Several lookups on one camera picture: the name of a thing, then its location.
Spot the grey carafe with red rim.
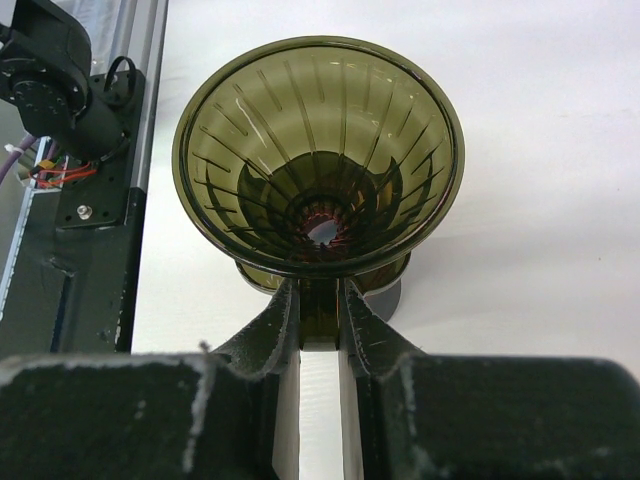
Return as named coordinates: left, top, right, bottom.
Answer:
left=364, top=280, right=402, bottom=322

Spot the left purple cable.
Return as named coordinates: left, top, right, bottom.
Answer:
left=0, top=134, right=41, bottom=186

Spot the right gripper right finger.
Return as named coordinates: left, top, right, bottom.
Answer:
left=337, top=281, right=639, bottom=479

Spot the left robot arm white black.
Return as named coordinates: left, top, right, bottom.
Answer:
left=1, top=1, right=138, bottom=162

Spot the olive green plastic dripper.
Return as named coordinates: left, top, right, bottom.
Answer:
left=172, top=36, right=465, bottom=350

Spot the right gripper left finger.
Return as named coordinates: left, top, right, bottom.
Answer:
left=1, top=280, right=300, bottom=479

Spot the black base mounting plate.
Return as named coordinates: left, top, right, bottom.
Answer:
left=1, top=57, right=157, bottom=358

